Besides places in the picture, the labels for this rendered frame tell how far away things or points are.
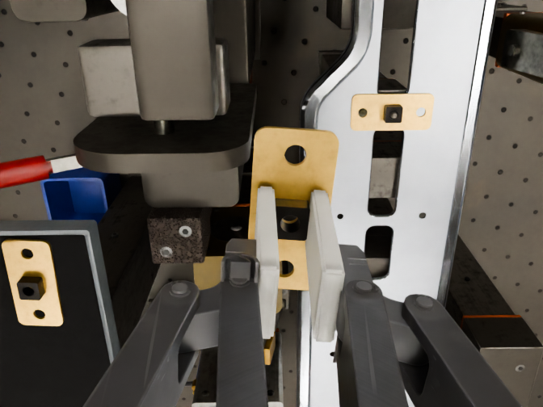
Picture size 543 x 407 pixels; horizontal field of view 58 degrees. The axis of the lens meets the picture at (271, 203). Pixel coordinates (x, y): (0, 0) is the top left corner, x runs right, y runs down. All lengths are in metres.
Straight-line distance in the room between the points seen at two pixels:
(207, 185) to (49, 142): 0.50
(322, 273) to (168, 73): 0.20
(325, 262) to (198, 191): 0.31
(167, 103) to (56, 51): 0.56
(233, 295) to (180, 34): 0.20
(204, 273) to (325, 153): 0.31
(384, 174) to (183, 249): 0.24
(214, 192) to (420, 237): 0.26
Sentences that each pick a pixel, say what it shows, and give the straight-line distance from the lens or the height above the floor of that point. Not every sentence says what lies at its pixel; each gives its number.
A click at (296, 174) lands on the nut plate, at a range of 0.22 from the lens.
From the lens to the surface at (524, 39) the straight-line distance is 0.55.
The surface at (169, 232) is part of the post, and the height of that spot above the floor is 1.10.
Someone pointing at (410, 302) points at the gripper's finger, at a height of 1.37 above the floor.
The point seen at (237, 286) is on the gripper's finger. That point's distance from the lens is 0.16.
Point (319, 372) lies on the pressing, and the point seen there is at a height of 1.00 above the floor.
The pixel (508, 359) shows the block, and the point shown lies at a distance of 0.71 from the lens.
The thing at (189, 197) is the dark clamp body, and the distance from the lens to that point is 0.47.
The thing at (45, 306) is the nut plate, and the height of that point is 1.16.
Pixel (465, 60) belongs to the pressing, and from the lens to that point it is 0.54.
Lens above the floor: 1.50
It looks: 65 degrees down
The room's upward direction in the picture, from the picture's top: 180 degrees clockwise
